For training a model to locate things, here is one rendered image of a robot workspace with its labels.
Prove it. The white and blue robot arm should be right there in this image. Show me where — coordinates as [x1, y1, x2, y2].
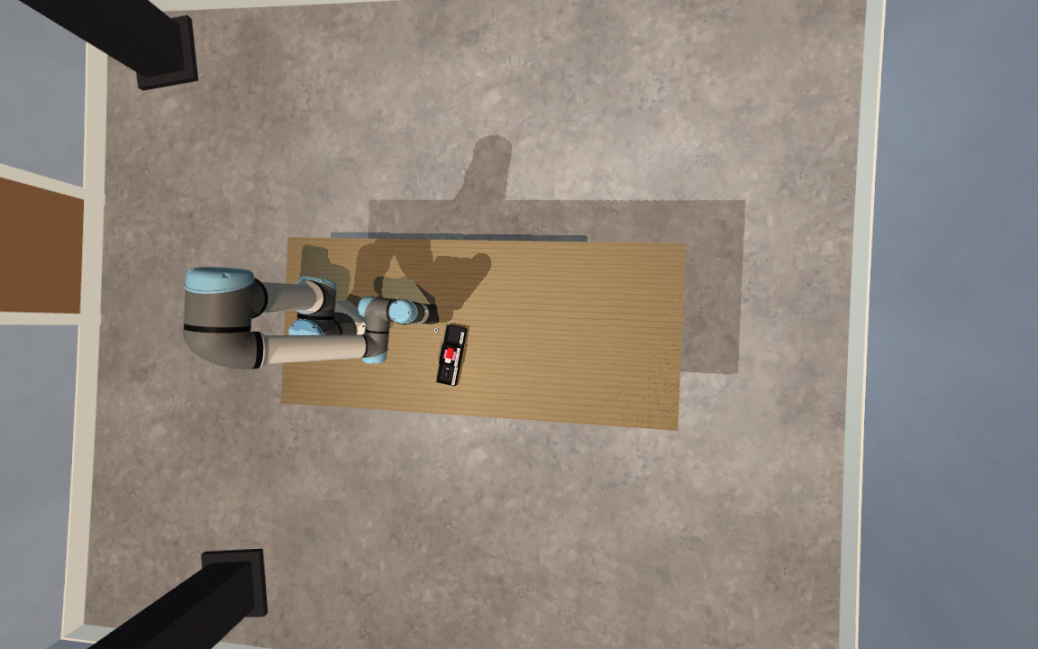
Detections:
[183, 267, 424, 370]

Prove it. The black rack of three labelled bins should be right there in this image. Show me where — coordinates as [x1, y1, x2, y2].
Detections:
[436, 325, 468, 387]

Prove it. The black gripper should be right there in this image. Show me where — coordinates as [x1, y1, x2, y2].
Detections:
[417, 303, 440, 325]

